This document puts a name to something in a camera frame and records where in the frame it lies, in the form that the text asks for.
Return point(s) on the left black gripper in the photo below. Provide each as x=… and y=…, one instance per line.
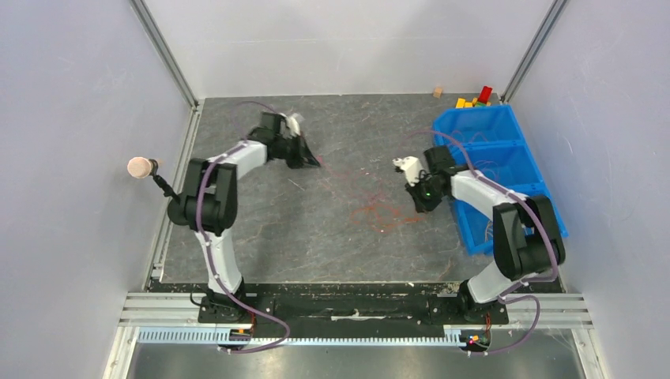
x=303, y=155

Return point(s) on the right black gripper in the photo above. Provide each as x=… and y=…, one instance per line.
x=419, y=190

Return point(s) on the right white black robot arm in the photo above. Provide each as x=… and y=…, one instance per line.
x=527, y=241

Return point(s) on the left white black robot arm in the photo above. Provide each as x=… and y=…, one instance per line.
x=209, y=201

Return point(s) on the blue plastic bin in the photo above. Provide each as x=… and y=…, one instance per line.
x=496, y=145

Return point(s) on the yellow toy block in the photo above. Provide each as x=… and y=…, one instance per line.
x=463, y=103

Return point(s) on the red toy block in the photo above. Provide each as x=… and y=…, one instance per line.
x=485, y=95

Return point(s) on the pink microphone on stand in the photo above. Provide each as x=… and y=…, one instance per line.
x=141, y=167

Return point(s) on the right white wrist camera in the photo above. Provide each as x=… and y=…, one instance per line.
x=410, y=167

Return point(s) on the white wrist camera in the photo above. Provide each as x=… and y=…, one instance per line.
x=410, y=167
x=292, y=124

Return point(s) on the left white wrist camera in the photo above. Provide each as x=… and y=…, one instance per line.
x=292, y=124

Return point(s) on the white toothed cable duct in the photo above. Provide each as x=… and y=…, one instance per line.
x=227, y=336

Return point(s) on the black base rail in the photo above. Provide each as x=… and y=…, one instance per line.
x=363, y=310

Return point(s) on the right aluminium corner post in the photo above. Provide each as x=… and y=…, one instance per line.
x=539, y=39

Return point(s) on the aluminium corner post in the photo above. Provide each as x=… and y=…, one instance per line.
x=160, y=44
x=539, y=39

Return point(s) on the left aluminium corner post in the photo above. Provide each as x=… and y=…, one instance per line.
x=160, y=44

